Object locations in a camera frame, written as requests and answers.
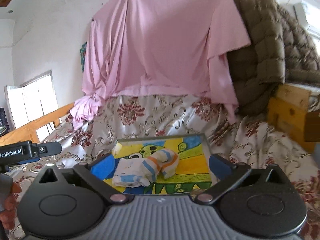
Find white striped sock pair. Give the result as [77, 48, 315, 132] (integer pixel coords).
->
[112, 148, 179, 187]

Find person's left hand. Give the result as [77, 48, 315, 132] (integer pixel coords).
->
[0, 183, 22, 230]

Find floral satin bedspread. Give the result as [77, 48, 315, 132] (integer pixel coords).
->
[10, 95, 319, 239]

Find white door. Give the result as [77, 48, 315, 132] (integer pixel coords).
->
[4, 70, 58, 129]

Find yellow wooden crate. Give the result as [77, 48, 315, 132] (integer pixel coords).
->
[267, 83, 319, 153]

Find olive quilted jacket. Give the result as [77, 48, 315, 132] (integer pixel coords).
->
[227, 0, 319, 116]

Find pink hanging sheet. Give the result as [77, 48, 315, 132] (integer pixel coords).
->
[71, 0, 251, 129]

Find wooden bed rail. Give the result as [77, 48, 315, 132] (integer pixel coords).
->
[0, 103, 74, 146]

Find teal wall poster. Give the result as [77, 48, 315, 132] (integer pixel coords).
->
[80, 42, 87, 72]

